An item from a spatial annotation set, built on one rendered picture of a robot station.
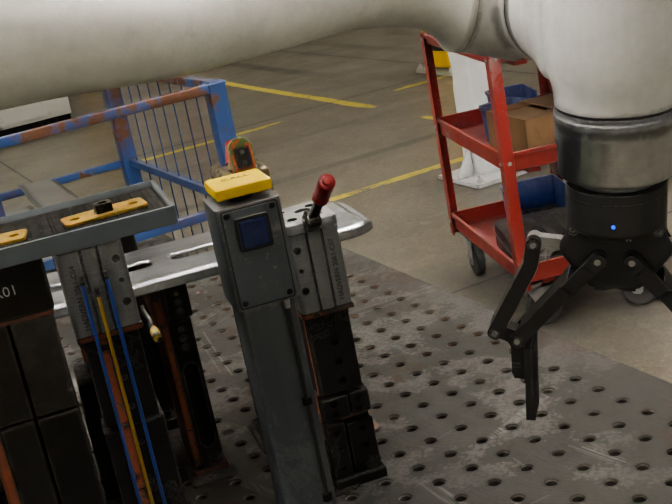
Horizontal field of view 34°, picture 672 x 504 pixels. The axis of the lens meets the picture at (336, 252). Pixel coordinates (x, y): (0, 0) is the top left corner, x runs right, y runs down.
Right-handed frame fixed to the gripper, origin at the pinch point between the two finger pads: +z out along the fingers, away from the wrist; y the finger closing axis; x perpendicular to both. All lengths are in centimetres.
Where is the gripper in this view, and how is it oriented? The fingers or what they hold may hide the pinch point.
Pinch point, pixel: (615, 405)
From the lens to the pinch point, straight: 95.5
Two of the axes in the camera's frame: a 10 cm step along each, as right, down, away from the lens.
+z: 1.0, 9.1, 4.1
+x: -2.7, 4.2, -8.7
